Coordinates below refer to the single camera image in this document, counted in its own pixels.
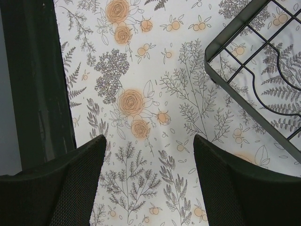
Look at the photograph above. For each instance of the black wire dish rack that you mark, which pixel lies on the black wire dish rack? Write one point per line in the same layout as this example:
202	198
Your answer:
256	60

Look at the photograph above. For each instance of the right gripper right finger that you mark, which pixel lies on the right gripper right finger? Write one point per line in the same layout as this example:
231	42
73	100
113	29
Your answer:
239	193

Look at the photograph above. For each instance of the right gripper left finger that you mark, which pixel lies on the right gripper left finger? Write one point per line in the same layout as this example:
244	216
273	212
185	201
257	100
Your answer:
60	192

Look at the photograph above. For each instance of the floral patterned table mat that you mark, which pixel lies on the floral patterned table mat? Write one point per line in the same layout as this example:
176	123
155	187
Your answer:
135	73

